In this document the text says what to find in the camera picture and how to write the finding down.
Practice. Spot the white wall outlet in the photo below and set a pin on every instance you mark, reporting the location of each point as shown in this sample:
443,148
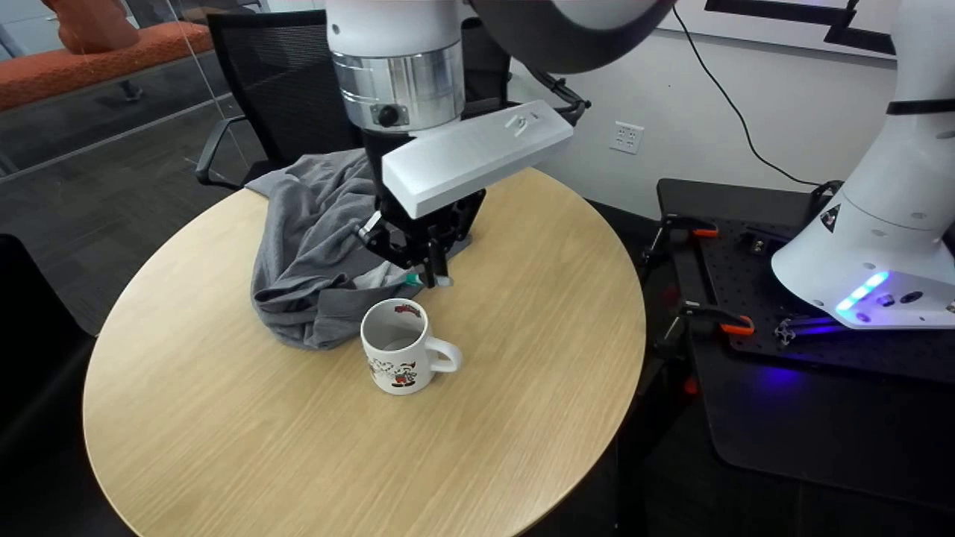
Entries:
628,136

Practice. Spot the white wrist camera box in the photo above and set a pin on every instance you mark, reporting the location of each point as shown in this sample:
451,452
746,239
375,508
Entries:
466,153

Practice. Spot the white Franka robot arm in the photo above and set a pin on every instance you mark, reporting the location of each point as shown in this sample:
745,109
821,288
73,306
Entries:
397,24

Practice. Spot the orange sofa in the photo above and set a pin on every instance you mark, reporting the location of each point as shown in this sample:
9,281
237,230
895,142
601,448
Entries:
99,60

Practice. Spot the grey crumpled cloth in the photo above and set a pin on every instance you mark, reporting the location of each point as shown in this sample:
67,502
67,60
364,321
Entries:
309,249

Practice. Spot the black robot mounting cart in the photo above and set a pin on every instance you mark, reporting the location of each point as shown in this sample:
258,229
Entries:
825,420

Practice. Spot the black office chair with armrests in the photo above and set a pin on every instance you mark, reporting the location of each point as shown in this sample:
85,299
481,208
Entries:
273,90

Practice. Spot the black padded chair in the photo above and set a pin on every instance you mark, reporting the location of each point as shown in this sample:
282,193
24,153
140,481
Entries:
34,376

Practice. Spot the white printed mug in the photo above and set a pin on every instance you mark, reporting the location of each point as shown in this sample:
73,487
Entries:
397,367

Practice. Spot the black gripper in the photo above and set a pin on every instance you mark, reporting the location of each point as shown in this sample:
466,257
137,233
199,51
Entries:
437,226

